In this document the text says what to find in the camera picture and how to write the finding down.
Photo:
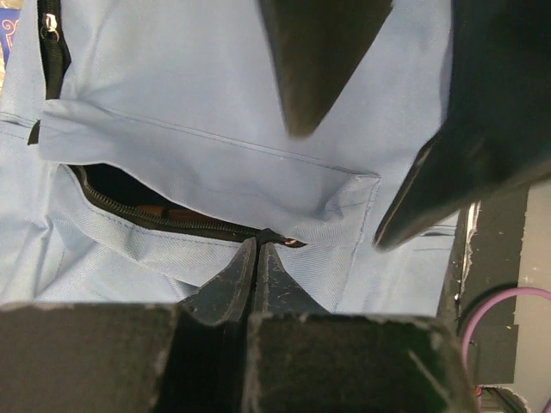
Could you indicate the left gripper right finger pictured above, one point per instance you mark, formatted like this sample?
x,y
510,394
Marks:
x,y
300,358

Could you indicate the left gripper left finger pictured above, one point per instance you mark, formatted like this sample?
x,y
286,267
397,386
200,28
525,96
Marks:
x,y
187,357

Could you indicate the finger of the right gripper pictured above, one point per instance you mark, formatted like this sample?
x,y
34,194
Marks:
x,y
315,48
496,133

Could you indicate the blue grey backpack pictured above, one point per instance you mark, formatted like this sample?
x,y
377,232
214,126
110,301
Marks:
x,y
180,96

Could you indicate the Jane Eyre book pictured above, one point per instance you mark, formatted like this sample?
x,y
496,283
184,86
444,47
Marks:
x,y
9,18

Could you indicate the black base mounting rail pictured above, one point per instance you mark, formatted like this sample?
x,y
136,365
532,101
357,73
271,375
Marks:
x,y
485,260

